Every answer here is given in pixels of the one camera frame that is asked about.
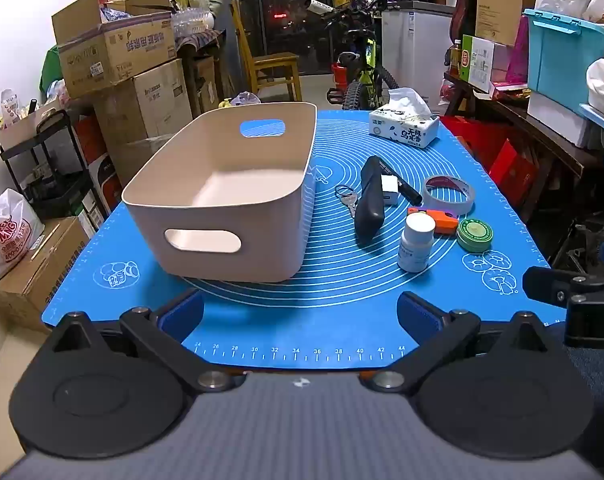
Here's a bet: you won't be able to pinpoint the blue storage bin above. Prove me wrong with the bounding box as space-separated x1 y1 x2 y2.
522 8 604 108

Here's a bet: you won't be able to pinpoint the black remote control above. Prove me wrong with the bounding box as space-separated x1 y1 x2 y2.
354 156 385 247

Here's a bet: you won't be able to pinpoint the green and white carton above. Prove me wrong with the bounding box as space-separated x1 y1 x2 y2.
458 35 513 93

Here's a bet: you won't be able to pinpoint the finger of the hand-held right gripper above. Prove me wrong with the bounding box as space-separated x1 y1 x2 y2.
523 266 604 307

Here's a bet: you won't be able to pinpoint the black marker pen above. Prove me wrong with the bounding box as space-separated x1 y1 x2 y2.
377 157 423 206

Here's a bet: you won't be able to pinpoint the key ring with keys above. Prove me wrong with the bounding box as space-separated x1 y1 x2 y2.
334 185 357 218

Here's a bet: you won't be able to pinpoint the red bucket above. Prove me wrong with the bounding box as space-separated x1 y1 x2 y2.
332 63 355 92

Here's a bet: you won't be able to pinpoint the large printed cardboard box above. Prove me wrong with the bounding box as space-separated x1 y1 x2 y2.
94 58 193 142

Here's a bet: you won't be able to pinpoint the small white box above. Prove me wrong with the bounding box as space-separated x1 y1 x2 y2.
379 176 400 207

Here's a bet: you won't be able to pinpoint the white tape roll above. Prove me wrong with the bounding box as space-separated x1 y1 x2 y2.
423 175 477 214

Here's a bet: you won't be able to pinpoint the red gift boxes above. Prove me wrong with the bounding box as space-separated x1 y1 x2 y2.
439 116 538 206

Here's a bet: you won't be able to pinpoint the white chest freezer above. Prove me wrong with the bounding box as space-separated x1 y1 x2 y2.
381 1 455 111

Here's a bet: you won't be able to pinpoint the green round tin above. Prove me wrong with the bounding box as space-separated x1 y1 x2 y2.
456 217 495 254

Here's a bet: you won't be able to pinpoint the taped cardboard box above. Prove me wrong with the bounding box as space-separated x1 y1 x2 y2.
0 216 90 333

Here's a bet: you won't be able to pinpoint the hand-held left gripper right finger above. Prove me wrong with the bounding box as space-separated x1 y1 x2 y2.
359 291 564 394

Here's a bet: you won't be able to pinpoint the white pill bottle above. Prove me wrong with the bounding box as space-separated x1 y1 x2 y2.
397 212 436 273

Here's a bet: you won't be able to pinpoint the beige plastic basket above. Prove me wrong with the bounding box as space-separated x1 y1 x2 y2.
122 102 319 283

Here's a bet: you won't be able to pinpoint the dark wooden bench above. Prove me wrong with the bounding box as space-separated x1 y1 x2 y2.
444 72 603 221

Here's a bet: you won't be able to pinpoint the blue silicone baking mat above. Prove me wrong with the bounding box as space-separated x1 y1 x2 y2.
40 107 568 372

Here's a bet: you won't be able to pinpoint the orange and purple toy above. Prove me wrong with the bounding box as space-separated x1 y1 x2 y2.
407 205 462 235

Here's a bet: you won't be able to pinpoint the black utility cart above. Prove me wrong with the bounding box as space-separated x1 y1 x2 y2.
0 109 102 221

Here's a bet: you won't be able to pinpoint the green bicycle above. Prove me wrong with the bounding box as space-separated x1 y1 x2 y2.
327 7 400 111

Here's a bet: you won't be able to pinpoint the white plastic bag red print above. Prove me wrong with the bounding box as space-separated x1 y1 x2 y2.
0 188 46 283

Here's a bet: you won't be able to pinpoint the tall brown cardboard box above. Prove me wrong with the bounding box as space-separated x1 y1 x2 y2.
476 0 525 47

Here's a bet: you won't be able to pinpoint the red and white appliance box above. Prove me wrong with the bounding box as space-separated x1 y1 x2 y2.
86 152 125 213

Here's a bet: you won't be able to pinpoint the tissue pack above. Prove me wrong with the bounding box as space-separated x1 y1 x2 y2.
368 87 440 147

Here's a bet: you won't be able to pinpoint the wooden chair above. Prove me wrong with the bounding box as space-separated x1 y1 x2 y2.
230 0 303 102

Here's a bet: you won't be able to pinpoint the pack of water bottles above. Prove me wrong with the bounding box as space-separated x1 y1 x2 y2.
172 7 217 38

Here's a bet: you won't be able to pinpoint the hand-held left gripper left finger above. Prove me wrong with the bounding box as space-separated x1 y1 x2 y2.
50 290 237 394

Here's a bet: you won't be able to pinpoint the open cardboard box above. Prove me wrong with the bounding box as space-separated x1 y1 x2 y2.
52 0 177 100

